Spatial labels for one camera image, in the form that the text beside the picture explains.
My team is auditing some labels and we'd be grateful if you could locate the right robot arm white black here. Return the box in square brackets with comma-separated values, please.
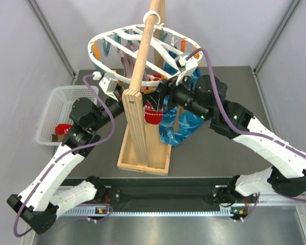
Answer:
[144, 75, 306, 202]

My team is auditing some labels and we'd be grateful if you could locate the brown sock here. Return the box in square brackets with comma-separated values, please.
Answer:
[173, 106, 185, 133]
[52, 134, 65, 142]

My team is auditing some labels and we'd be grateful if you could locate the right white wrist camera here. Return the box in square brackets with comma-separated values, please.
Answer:
[175, 55, 198, 86]

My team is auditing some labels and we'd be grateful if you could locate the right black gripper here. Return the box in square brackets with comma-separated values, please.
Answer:
[143, 71, 211, 123]

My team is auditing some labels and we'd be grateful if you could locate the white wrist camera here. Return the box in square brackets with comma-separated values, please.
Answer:
[92, 71, 118, 101]
[175, 55, 198, 86]

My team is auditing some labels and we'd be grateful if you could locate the red santa christmas sock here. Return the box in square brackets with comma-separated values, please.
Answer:
[144, 73, 164, 125]

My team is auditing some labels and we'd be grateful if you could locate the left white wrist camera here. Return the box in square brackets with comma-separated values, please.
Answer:
[92, 71, 118, 101]

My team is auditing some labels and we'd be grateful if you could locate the mauve cloth on hanger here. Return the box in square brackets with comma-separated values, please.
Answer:
[117, 42, 139, 79]

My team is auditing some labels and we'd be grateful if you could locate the wooden drying rack stand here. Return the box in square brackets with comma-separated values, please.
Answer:
[117, 14, 171, 176]

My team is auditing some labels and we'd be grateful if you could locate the grey slotted cable duct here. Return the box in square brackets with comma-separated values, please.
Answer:
[58, 206, 235, 217]

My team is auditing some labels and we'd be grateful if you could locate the blue patterned cloth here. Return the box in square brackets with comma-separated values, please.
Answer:
[159, 50, 205, 148]

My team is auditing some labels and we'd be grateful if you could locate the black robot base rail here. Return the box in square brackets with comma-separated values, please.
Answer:
[61, 176, 273, 212]

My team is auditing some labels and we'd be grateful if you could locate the white perforated plastic basket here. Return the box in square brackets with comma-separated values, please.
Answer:
[35, 85, 97, 146]

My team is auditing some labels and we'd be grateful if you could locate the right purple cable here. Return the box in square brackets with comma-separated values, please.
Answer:
[186, 48, 306, 223]

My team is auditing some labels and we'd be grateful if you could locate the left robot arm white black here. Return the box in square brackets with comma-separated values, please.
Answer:
[7, 85, 124, 234]

